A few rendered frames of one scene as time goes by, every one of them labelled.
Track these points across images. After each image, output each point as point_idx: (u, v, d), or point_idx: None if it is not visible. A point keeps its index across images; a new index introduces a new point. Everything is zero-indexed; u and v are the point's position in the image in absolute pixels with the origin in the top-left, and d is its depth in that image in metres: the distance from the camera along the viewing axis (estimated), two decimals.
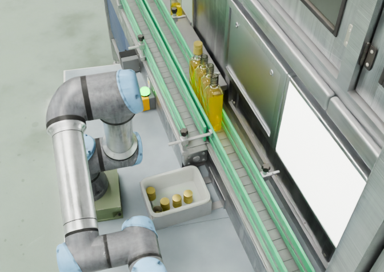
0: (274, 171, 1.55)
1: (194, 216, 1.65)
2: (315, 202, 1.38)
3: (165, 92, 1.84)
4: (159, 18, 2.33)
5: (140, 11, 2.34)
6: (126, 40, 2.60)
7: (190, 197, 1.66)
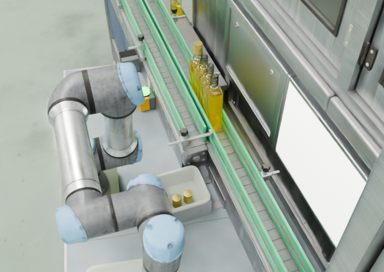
0: (274, 171, 1.55)
1: (194, 216, 1.65)
2: (315, 202, 1.38)
3: (165, 92, 1.84)
4: (159, 18, 2.33)
5: (140, 11, 2.34)
6: (126, 40, 2.60)
7: (190, 197, 1.66)
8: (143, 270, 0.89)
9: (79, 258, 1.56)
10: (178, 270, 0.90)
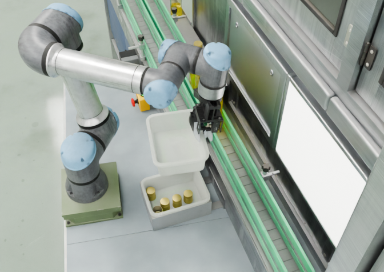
0: (274, 171, 1.55)
1: (194, 216, 1.65)
2: (315, 202, 1.38)
3: None
4: (159, 18, 2.33)
5: (140, 11, 2.34)
6: (126, 40, 2.60)
7: (190, 197, 1.66)
8: (200, 86, 1.27)
9: (79, 258, 1.56)
10: (224, 87, 1.27)
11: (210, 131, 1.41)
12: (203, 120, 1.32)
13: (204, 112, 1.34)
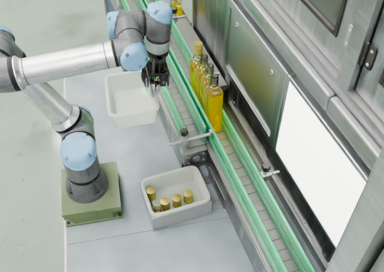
0: (274, 171, 1.55)
1: (194, 216, 1.65)
2: (315, 202, 1.38)
3: (165, 92, 1.84)
4: None
5: None
6: None
7: (190, 197, 1.66)
8: (147, 42, 1.41)
9: (79, 258, 1.56)
10: (168, 42, 1.41)
11: (160, 87, 1.55)
12: (151, 74, 1.46)
13: (152, 67, 1.48)
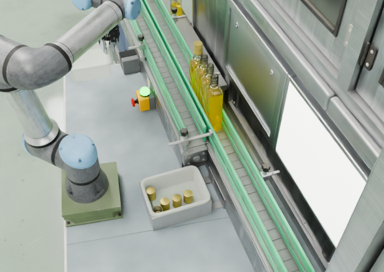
0: (274, 171, 1.55)
1: (194, 216, 1.65)
2: (315, 202, 1.38)
3: (165, 92, 1.84)
4: (159, 18, 2.33)
5: (140, 11, 2.34)
6: (126, 40, 2.60)
7: (190, 197, 1.66)
8: None
9: (79, 258, 1.56)
10: None
11: (112, 43, 1.72)
12: None
13: None
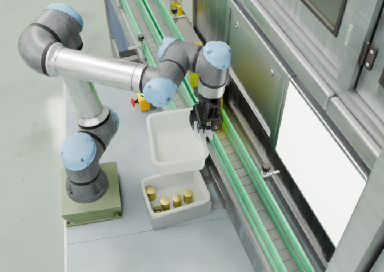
0: (274, 171, 1.55)
1: (194, 216, 1.65)
2: (315, 202, 1.38)
3: None
4: (159, 18, 2.33)
5: (140, 11, 2.34)
6: (126, 40, 2.60)
7: (190, 197, 1.66)
8: (200, 84, 1.26)
9: (79, 258, 1.56)
10: (224, 85, 1.27)
11: (210, 130, 1.40)
12: (203, 119, 1.31)
13: (204, 111, 1.33)
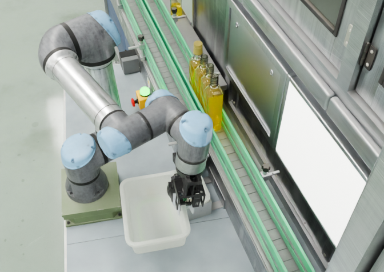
0: (274, 171, 1.55)
1: (194, 216, 1.65)
2: (315, 202, 1.38)
3: None
4: (159, 18, 2.33)
5: (140, 11, 2.34)
6: (126, 40, 2.60)
7: None
8: (178, 159, 1.09)
9: (79, 258, 1.56)
10: (206, 160, 1.09)
11: None
12: (182, 195, 1.14)
13: (183, 184, 1.16)
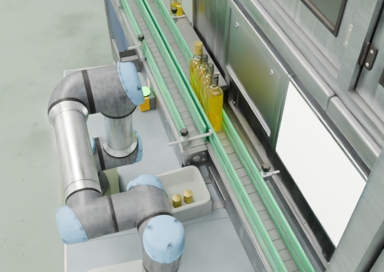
0: (274, 171, 1.55)
1: (194, 216, 1.65)
2: (315, 202, 1.38)
3: (165, 92, 1.84)
4: (159, 18, 2.33)
5: (140, 11, 2.34)
6: (126, 40, 2.60)
7: (190, 197, 1.66)
8: (143, 270, 0.89)
9: (79, 258, 1.56)
10: (178, 270, 0.90)
11: None
12: None
13: None
